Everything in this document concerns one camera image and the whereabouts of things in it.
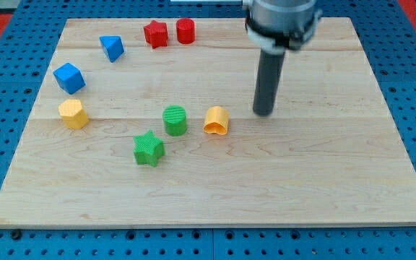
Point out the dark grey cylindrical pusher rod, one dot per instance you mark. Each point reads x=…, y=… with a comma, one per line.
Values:
x=267, y=81

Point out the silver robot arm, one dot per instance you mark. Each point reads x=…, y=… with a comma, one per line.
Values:
x=277, y=26

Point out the yellow hexagon block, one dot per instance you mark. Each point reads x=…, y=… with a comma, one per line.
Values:
x=73, y=114

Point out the red cylinder block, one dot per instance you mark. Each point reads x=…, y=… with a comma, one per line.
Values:
x=185, y=30

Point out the green cylinder block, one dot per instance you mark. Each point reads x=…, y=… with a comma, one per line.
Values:
x=174, y=118

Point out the red star block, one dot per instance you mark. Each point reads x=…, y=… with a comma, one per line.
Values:
x=156, y=34

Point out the wooden board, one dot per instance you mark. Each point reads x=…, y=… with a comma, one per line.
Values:
x=329, y=156

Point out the green star block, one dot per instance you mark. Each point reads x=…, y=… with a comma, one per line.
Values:
x=148, y=149

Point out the blue triangle block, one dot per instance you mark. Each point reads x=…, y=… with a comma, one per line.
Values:
x=112, y=46

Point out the blue cube block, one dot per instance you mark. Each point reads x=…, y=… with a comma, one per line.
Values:
x=69, y=78

